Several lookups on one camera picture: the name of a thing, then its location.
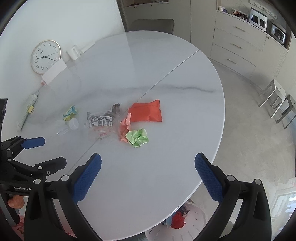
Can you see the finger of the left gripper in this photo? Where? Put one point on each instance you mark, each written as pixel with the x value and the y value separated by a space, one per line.
pixel 51 166
pixel 33 143

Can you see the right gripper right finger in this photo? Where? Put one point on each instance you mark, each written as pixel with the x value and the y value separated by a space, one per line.
pixel 253 221

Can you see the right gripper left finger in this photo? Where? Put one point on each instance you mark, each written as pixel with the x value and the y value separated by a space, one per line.
pixel 41 219

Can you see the blue yellow paper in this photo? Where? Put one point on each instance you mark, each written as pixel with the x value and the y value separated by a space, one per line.
pixel 71 112

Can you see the clear printed plastic bag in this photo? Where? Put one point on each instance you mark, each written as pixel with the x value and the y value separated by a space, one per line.
pixel 101 125

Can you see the orange snack packet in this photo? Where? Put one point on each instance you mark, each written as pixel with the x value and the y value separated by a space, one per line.
pixel 146 112

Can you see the clear plastic water bottle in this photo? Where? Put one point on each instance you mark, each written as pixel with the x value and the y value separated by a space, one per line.
pixel 60 128

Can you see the pink white trash bin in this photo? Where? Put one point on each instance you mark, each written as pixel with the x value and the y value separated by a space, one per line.
pixel 185 224

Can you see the person's left hand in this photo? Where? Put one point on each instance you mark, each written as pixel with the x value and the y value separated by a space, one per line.
pixel 16 202

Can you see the small yellow clip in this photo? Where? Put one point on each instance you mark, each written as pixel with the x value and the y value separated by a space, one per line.
pixel 30 109

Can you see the white green tube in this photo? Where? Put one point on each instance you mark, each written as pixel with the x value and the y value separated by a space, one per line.
pixel 32 99

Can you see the white cardboard box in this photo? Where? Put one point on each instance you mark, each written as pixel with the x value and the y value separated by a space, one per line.
pixel 54 71

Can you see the green crumpled paper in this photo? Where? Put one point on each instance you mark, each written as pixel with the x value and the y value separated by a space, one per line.
pixel 137 138

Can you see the pink crumpled paper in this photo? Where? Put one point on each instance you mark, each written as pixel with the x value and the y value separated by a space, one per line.
pixel 124 128

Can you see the white mug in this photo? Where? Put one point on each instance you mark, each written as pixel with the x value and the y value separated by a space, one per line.
pixel 74 53

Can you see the grey stool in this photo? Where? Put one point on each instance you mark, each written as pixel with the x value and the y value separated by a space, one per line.
pixel 290 109

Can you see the white stool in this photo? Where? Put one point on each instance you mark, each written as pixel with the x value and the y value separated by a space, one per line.
pixel 275 94

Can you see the beige drawer cabinet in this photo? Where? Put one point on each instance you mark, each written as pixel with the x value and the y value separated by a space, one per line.
pixel 248 50

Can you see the grey chair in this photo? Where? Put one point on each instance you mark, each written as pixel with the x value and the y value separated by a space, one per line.
pixel 158 25

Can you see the white microwave oven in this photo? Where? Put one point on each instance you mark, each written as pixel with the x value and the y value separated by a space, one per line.
pixel 258 19

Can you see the white round wall clock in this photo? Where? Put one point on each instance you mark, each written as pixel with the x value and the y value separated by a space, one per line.
pixel 45 55

